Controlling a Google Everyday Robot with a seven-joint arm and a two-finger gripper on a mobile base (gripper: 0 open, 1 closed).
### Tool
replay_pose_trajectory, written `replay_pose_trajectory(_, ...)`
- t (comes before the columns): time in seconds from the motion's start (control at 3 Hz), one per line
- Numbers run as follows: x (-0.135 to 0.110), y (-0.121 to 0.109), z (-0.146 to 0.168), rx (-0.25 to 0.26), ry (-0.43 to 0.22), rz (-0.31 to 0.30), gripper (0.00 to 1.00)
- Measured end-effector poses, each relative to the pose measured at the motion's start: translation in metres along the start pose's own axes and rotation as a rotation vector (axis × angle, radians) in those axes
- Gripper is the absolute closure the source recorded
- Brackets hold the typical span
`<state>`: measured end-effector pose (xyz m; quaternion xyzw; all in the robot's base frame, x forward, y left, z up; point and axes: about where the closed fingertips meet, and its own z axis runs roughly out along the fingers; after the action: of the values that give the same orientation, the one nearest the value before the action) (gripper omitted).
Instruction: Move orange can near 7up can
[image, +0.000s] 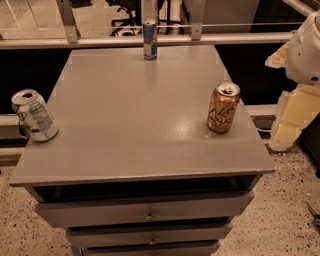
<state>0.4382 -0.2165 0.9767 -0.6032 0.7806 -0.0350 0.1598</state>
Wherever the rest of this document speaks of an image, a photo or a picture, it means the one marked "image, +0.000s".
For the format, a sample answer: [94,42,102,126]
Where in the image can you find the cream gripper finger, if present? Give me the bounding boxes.
[268,84,320,151]
[265,42,289,69]

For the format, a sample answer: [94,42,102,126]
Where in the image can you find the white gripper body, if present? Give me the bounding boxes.
[285,10,320,85]

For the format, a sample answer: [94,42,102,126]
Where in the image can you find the orange soda can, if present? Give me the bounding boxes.
[207,82,240,133]

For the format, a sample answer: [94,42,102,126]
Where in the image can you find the blue silver energy drink can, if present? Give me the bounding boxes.
[143,20,157,60]

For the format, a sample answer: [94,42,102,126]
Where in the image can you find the green white 7up can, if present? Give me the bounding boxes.
[11,89,58,142]

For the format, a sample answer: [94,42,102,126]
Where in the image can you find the dark object on floor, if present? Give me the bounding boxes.
[306,202,320,228]

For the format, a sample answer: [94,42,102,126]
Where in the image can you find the top grey drawer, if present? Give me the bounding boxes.
[35,191,254,227]

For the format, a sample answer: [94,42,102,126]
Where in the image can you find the grey drawer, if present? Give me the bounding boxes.
[84,241,219,256]
[66,222,232,248]
[35,191,254,227]

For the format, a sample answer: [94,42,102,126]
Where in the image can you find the black office chair base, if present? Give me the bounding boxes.
[105,0,172,36]

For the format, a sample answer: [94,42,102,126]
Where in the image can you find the middle grey drawer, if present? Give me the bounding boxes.
[66,222,232,248]

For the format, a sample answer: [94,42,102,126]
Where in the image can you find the grey drawer cabinet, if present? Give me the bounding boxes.
[8,44,277,256]

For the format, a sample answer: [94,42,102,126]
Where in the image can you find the bottom grey drawer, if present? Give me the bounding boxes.
[84,241,219,256]

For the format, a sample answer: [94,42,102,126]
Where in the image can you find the metal window railing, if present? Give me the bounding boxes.
[0,0,320,51]

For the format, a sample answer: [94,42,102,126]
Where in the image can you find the white cable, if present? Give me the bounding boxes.
[253,125,273,134]

